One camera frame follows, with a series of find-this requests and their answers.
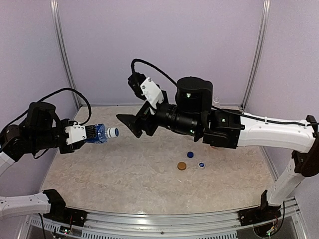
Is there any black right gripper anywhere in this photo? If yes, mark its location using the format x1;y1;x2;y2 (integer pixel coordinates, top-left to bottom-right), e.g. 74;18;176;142
115;91;201;139

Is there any short bottle blue label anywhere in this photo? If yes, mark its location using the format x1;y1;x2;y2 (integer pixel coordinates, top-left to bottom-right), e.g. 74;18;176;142
84;124;110;144

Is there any gold juice bottle cap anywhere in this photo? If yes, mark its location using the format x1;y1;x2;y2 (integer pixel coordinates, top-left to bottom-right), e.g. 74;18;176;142
177;162;187;171

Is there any dark blue bottle cap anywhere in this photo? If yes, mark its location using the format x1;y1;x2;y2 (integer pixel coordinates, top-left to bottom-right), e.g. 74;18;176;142
187;151;194;158

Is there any clear bottle blue label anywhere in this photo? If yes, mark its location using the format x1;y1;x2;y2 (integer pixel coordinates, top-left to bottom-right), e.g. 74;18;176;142
213;96;220;106

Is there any white blue short-bottle cap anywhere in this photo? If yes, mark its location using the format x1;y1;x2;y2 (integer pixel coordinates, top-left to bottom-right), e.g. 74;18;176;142
106;127;119;138

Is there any orange juice bottle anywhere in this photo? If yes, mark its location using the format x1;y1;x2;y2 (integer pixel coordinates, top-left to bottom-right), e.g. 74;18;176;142
211;146;224;151

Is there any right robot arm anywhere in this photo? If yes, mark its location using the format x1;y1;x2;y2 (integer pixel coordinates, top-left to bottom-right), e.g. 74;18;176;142
117;73;319;221

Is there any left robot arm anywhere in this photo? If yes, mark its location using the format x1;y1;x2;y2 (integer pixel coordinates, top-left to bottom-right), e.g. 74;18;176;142
0;102;87;222

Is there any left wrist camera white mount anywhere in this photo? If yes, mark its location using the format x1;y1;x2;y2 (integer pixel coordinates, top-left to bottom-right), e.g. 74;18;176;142
64;122;97;145

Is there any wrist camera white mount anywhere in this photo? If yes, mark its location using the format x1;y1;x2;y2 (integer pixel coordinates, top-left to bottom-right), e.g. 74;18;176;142
128;72;164;115
64;122;97;145

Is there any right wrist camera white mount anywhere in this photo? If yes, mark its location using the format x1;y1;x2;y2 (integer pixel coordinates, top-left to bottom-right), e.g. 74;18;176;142
128;72;164;115

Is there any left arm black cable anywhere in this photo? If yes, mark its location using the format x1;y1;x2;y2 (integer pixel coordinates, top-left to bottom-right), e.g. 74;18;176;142
37;87;92;125

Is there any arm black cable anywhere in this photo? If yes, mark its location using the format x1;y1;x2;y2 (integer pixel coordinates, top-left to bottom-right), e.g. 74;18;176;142
37;87;92;125
131;58;319;125

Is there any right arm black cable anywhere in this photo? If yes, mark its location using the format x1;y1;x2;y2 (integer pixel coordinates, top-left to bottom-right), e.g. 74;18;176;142
131;58;319;125

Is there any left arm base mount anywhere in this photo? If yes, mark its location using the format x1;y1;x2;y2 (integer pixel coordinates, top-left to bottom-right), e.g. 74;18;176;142
43;189;88;227

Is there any aluminium front rail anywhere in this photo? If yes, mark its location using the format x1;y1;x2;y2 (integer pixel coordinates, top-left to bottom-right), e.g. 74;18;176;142
18;198;308;239

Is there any aluminium corner post left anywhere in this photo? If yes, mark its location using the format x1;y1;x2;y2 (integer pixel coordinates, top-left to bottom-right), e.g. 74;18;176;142
49;0;82;109

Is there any aluminium corner post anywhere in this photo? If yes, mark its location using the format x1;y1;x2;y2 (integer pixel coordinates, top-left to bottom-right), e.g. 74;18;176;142
241;0;271;110
49;0;82;109

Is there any aluminium corner post right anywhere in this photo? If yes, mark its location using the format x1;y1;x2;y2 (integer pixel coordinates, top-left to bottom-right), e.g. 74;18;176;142
241;0;271;110

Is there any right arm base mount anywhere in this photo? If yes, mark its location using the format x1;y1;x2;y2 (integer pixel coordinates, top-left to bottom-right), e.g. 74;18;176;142
238;190;281;226

